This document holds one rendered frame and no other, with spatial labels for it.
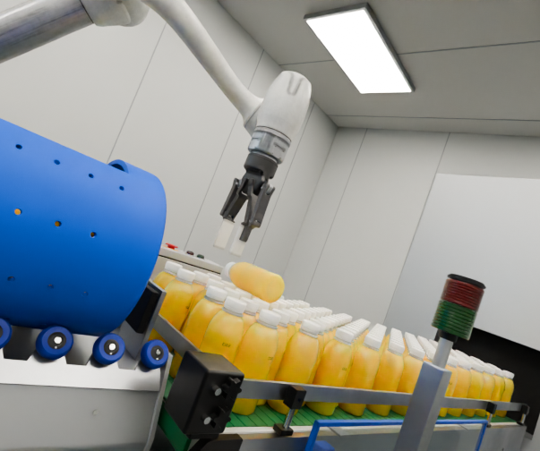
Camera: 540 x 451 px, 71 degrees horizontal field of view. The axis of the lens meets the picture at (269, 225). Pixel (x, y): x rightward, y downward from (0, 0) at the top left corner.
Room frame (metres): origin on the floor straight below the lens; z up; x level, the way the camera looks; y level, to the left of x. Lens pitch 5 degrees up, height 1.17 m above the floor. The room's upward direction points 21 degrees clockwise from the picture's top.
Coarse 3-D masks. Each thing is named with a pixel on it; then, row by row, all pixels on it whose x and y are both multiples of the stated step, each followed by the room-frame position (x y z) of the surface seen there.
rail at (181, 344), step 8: (160, 320) 0.79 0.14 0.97; (160, 328) 0.78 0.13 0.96; (168, 328) 0.75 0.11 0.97; (168, 336) 0.74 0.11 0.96; (176, 336) 0.72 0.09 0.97; (184, 336) 0.71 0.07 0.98; (176, 344) 0.72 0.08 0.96; (184, 344) 0.70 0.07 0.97; (192, 344) 0.69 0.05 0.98; (184, 352) 0.69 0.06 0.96
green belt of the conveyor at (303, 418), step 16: (160, 416) 0.64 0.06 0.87; (240, 416) 0.67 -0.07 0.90; (256, 416) 0.69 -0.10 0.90; (272, 416) 0.72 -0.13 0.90; (304, 416) 0.78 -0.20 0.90; (320, 416) 0.81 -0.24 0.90; (336, 416) 0.85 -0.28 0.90; (352, 416) 0.88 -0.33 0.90; (368, 416) 0.93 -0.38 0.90; (384, 416) 0.98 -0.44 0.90; (400, 416) 1.03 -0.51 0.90; (448, 416) 1.23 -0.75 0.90; (464, 416) 1.31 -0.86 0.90; (496, 416) 1.53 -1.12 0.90; (176, 432) 0.60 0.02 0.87; (176, 448) 0.60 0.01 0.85
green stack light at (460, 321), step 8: (440, 304) 0.66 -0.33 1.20; (448, 304) 0.64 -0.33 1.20; (456, 304) 0.63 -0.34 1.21; (440, 312) 0.65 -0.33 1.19; (448, 312) 0.64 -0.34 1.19; (456, 312) 0.63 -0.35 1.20; (464, 312) 0.63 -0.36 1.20; (472, 312) 0.63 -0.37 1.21; (432, 320) 0.67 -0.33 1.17; (440, 320) 0.65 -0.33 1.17; (448, 320) 0.64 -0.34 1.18; (456, 320) 0.63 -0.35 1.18; (464, 320) 0.63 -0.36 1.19; (472, 320) 0.63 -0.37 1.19; (440, 328) 0.64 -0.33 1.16; (448, 328) 0.63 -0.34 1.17; (456, 328) 0.63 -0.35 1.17; (464, 328) 0.63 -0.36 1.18; (472, 328) 0.64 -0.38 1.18; (464, 336) 0.63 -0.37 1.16
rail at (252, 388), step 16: (256, 384) 0.62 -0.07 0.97; (272, 384) 0.64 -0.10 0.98; (288, 384) 0.67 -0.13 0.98; (304, 384) 0.70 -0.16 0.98; (304, 400) 0.70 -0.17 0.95; (320, 400) 0.73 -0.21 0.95; (336, 400) 0.76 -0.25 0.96; (352, 400) 0.80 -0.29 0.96; (368, 400) 0.84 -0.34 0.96; (384, 400) 0.88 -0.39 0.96; (400, 400) 0.92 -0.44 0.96; (448, 400) 1.09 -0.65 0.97; (464, 400) 1.17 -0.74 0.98; (480, 400) 1.25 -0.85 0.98
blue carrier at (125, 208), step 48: (0, 144) 0.43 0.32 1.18; (48, 144) 0.48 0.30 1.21; (0, 192) 0.42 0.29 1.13; (48, 192) 0.45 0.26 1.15; (96, 192) 0.50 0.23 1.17; (144, 192) 0.55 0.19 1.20; (0, 240) 0.43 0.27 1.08; (48, 240) 0.46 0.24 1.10; (96, 240) 0.49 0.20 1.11; (144, 240) 0.53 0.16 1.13; (0, 288) 0.45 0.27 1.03; (48, 288) 0.48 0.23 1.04; (96, 288) 0.51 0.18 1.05; (144, 288) 0.55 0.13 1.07
